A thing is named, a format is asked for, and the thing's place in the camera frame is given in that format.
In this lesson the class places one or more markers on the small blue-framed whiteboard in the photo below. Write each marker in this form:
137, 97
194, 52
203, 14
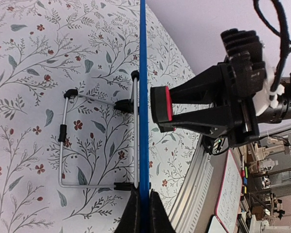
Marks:
143, 124

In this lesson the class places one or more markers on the front aluminium rail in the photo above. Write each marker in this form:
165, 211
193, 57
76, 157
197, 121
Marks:
197, 198

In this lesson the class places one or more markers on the red whiteboard eraser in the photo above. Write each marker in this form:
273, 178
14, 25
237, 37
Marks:
161, 107

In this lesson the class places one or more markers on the background whiteboard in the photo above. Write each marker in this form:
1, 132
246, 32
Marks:
227, 206

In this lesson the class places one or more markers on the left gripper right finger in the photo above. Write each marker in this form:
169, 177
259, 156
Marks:
158, 218

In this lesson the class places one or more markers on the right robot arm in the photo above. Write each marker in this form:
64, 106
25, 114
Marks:
283, 110

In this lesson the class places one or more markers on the wire whiteboard stand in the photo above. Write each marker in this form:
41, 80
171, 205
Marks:
98, 146

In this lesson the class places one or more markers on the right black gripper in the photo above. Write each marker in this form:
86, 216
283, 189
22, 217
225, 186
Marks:
232, 115

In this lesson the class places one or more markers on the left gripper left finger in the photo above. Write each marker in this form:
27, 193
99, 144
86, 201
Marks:
130, 221

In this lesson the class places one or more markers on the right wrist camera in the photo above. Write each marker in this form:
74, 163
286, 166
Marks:
253, 75

